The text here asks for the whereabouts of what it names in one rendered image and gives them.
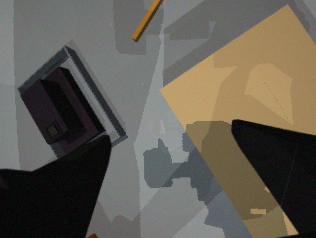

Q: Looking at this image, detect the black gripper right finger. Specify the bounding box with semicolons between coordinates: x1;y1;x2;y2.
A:
231;119;316;234

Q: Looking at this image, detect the dark grey shallow open tray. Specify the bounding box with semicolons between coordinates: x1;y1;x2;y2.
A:
17;45;126;159

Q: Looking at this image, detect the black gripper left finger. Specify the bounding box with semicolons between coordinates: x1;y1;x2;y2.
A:
0;135;112;238

